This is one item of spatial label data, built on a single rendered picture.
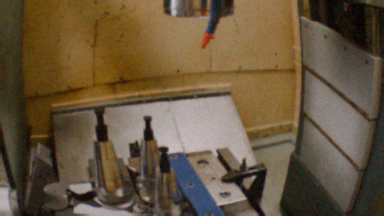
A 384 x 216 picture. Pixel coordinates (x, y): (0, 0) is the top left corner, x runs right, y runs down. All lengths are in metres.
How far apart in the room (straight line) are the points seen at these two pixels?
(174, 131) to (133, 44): 0.41
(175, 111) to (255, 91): 0.40
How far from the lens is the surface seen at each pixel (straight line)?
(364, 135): 1.12
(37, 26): 2.00
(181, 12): 0.94
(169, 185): 0.69
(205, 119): 2.10
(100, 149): 0.53
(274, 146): 2.35
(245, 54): 2.20
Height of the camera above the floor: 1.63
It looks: 22 degrees down
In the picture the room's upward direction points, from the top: straight up
